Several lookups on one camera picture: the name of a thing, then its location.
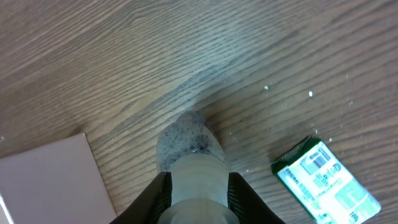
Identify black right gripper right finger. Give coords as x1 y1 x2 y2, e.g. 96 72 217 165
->
227 172 285 224

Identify clear soap bottle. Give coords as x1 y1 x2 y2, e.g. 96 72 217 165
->
156 111 239 224

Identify green white soap box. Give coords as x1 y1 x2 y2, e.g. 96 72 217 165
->
271 136 382 224

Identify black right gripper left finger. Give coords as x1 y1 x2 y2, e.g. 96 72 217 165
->
110 172 172 224

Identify white cardboard box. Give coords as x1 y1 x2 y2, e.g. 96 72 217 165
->
1 134 117 224

